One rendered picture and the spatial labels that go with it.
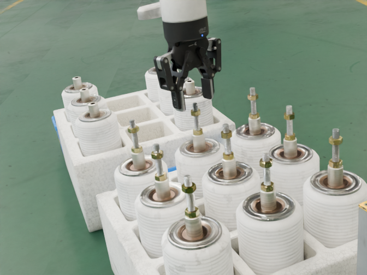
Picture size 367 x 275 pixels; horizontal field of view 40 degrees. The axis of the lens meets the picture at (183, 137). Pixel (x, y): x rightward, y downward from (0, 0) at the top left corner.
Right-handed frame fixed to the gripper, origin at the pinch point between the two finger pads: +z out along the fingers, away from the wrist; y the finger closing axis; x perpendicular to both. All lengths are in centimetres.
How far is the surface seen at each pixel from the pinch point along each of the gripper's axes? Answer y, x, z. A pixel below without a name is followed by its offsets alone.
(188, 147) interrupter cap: -1.1, 1.9, 9.8
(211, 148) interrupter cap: 0.7, -2.4, 9.7
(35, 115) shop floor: 19, 114, 35
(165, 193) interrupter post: -15.4, -8.2, 9.2
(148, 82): 25, 46, 12
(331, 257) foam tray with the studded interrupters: -4.5, -30.5, 17.1
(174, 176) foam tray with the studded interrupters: -2.0, 6.2, 17.1
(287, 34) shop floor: 156, 97, 35
